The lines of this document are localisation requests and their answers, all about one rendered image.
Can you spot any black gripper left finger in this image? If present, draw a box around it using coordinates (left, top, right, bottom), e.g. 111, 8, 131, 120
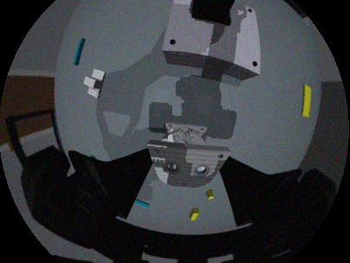
68, 148, 152, 219

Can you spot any teal flat plate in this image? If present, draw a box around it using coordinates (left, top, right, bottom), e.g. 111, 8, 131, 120
134, 198, 150, 208

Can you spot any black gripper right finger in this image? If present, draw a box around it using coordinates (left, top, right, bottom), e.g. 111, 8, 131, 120
220, 157, 303, 227

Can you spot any small yellow block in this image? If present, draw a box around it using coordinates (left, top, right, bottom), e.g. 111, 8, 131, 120
207, 190, 214, 199

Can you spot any teal rectangular bar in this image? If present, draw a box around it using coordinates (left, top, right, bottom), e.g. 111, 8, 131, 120
73, 38, 85, 65

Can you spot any yellow rectangular bar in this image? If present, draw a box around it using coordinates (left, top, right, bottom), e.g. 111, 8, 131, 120
190, 208, 199, 221

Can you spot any yellow flat rectangular plate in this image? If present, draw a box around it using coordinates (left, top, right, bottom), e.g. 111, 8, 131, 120
301, 83, 312, 117

